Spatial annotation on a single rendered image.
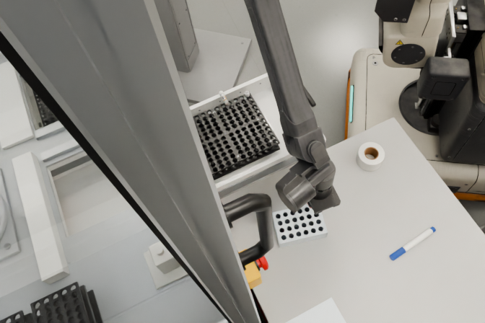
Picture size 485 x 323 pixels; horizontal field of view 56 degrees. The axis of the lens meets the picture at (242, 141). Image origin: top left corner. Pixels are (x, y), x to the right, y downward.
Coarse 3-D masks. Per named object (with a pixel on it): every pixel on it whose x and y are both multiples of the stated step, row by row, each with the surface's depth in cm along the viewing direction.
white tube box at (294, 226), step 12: (276, 216) 118; (288, 216) 116; (300, 216) 116; (312, 216) 115; (276, 228) 114; (288, 228) 116; (300, 228) 114; (312, 228) 114; (324, 228) 113; (288, 240) 113; (300, 240) 114
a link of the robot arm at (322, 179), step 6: (330, 162) 95; (324, 168) 94; (330, 168) 94; (306, 174) 94; (312, 174) 93; (318, 174) 93; (324, 174) 93; (330, 174) 94; (312, 180) 93; (318, 180) 93; (324, 180) 93; (330, 180) 93; (318, 186) 95; (324, 186) 95; (330, 186) 97
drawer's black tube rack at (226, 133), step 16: (240, 96) 122; (224, 112) 120; (240, 112) 123; (256, 112) 123; (208, 128) 122; (224, 128) 118; (240, 128) 117; (256, 128) 117; (208, 144) 116; (224, 144) 119; (240, 144) 115; (256, 144) 115; (272, 144) 114; (208, 160) 114; (224, 160) 117; (240, 160) 113; (256, 160) 117
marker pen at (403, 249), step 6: (432, 228) 114; (420, 234) 113; (426, 234) 113; (414, 240) 112; (420, 240) 113; (408, 246) 112; (396, 252) 111; (402, 252) 111; (390, 258) 112; (396, 258) 111
